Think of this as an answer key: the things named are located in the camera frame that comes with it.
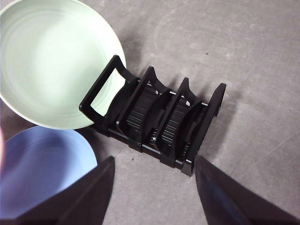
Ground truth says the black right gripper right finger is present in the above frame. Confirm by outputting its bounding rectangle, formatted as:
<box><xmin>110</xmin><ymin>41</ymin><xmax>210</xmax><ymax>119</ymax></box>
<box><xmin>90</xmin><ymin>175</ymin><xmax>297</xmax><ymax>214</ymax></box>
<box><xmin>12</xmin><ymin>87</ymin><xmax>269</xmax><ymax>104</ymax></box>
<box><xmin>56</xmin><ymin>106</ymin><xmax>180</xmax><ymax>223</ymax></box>
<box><xmin>194</xmin><ymin>155</ymin><xmax>300</xmax><ymax>225</ymax></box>

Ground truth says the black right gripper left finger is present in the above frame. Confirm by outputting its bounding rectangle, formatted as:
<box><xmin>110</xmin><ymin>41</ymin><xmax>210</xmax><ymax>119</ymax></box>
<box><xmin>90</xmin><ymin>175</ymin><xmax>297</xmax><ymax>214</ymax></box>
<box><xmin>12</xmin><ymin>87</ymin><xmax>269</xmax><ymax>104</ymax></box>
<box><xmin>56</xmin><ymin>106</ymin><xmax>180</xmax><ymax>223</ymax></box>
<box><xmin>14</xmin><ymin>156</ymin><xmax>116</xmax><ymax>225</ymax></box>

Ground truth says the blue round plate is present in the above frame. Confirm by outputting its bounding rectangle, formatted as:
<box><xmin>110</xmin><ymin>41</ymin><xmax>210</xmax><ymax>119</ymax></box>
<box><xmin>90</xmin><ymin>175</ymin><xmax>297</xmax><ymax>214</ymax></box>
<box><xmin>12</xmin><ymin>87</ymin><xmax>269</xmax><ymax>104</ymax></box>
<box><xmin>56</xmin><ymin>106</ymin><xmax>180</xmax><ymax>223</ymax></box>
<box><xmin>0</xmin><ymin>126</ymin><xmax>98</xmax><ymax>220</ymax></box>

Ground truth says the pink round plate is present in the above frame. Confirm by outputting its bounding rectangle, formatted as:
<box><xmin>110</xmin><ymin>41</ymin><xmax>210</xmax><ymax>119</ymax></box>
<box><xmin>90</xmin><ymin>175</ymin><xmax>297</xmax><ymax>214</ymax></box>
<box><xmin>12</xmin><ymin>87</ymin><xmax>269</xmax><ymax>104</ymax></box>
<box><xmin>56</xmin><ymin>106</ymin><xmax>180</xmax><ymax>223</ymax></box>
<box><xmin>0</xmin><ymin>128</ymin><xmax>5</xmax><ymax>168</ymax></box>

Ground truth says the green round plate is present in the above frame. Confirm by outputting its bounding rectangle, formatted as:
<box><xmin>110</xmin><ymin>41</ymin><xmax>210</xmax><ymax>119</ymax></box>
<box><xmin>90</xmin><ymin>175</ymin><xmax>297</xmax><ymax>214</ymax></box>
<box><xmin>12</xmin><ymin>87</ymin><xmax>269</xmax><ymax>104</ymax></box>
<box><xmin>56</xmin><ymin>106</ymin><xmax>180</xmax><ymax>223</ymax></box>
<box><xmin>0</xmin><ymin>0</ymin><xmax>128</xmax><ymax>130</ymax></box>

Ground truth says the black plastic dish rack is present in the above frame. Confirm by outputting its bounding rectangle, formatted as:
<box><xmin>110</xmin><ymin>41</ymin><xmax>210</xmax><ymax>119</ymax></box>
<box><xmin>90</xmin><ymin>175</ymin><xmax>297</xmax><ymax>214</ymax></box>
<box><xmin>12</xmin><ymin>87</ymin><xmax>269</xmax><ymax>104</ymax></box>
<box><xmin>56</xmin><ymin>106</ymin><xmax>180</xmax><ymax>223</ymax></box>
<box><xmin>79</xmin><ymin>54</ymin><xmax>227</xmax><ymax>177</ymax></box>

